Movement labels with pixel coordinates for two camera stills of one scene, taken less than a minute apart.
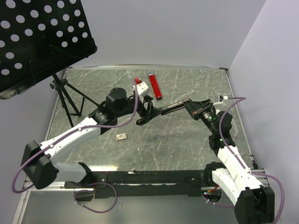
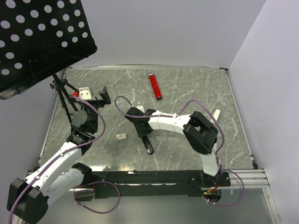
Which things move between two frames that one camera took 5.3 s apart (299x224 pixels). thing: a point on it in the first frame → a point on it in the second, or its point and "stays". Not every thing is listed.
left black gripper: [151, 112] → [105, 99]
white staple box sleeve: [121, 136] stays
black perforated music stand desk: [39, 38] stays
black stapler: [176, 105] → [147, 145]
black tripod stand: [61, 85] stays
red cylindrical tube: [153, 79] stays
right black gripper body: [203, 112] → [141, 133]
